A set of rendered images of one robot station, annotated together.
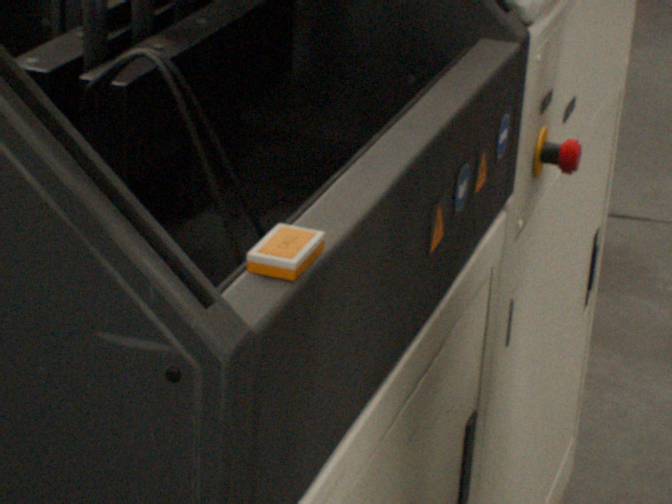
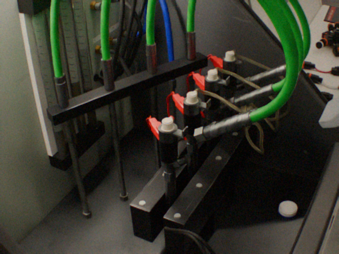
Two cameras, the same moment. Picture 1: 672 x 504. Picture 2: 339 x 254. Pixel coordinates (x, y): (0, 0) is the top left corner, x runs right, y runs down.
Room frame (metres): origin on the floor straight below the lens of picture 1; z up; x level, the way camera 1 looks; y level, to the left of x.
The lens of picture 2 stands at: (0.56, 0.08, 1.51)
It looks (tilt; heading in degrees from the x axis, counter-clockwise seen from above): 36 degrees down; 12
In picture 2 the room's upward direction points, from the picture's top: 3 degrees counter-clockwise
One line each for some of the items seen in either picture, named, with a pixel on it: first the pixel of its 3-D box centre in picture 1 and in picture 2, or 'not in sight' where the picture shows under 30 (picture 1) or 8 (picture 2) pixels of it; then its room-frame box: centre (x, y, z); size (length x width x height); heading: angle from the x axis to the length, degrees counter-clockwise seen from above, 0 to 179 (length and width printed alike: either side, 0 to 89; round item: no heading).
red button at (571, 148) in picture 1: (559, 154); not in sight; (1.43, -0.22, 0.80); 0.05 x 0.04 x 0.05; 162
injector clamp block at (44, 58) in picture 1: (164, 104); (202, 183); (1.21, 0.15, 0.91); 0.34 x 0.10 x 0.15; 162
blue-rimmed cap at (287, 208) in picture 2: not in sight; (287, 209); (1.22, -0.03, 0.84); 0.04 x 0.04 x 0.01
